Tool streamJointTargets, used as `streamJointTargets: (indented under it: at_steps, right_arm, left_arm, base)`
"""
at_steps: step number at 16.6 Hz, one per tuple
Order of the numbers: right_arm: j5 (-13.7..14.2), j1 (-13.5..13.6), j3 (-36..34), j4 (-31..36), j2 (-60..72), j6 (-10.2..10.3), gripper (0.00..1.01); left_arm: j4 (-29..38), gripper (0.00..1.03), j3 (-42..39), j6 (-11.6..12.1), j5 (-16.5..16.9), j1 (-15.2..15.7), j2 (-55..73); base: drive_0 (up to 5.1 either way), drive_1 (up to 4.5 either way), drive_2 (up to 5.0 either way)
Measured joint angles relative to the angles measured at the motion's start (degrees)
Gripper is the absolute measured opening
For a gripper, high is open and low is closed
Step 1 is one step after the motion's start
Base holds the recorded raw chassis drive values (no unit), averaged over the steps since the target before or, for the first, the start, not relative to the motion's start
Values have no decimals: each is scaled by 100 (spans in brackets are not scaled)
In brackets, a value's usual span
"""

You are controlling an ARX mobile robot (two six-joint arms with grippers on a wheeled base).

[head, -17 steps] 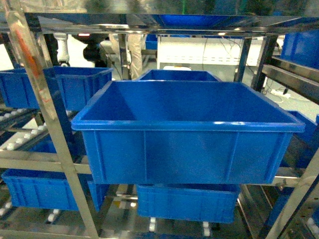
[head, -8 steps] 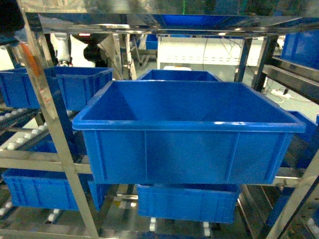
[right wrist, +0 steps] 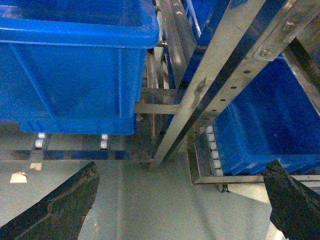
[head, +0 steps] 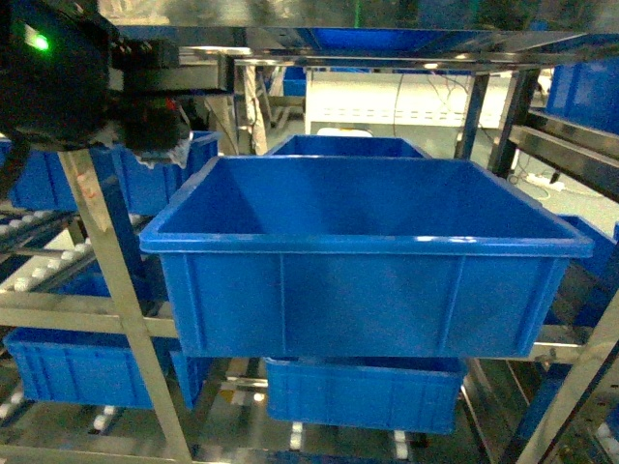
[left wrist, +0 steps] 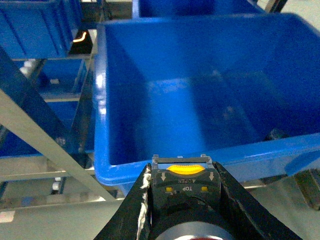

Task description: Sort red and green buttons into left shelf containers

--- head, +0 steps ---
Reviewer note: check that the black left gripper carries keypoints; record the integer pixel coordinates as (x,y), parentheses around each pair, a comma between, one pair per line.
(55,70)

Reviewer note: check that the red mushroom push button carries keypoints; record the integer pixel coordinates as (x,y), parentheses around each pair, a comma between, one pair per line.
(178,155)

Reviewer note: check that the blue bin lower shelf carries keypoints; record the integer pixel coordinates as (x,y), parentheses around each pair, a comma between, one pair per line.
(408,394)

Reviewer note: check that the blue bin upper left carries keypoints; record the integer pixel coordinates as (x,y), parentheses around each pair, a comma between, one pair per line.
(44,186)

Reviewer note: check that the large blue front bin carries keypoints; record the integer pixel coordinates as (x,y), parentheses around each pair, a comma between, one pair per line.
(306,256)

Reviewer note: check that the blue bin behind front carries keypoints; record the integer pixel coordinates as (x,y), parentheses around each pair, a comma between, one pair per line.
(347,146)

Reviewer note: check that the blue bin lower left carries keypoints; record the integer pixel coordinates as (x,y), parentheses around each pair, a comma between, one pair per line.
(97,369)

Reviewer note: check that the steel shelf rack frame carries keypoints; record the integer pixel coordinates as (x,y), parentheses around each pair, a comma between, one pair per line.
(480,52)

